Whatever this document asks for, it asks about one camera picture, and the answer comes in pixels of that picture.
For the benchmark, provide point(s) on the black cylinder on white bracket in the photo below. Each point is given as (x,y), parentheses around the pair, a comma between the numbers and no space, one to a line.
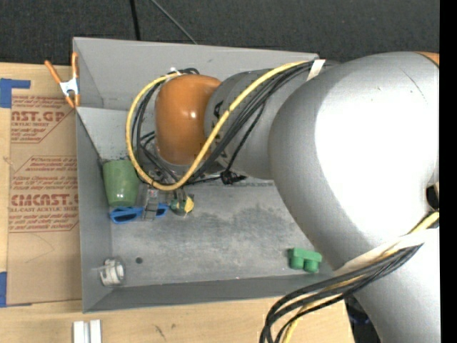
(228,178)

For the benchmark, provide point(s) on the grey metal bin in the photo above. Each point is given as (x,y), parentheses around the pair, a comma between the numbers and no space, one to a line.
(214,234)

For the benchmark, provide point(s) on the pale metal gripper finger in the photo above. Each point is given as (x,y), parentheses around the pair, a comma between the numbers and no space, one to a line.
(152,206)
(142,198)

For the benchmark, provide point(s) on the green toy block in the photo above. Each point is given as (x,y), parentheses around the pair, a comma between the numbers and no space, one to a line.
(303,258)

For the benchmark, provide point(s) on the green cup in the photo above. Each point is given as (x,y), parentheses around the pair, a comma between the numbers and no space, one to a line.
(120,184)

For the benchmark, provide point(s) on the brown cardboard board, red print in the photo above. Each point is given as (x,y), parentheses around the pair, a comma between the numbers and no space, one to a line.
(43,191)

